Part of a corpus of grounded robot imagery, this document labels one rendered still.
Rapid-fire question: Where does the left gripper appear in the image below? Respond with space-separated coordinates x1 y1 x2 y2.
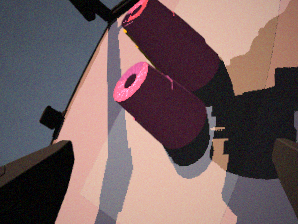
69 0 96 21

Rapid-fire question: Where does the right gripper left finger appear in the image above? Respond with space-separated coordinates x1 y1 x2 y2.
0 140 75 224

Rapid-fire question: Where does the pink cup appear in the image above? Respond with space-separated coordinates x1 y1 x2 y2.
121 0 206 79
174 43 220 92
113 62 207 149

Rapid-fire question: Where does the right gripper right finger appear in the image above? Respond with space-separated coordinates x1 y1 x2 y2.
272 138 298 219

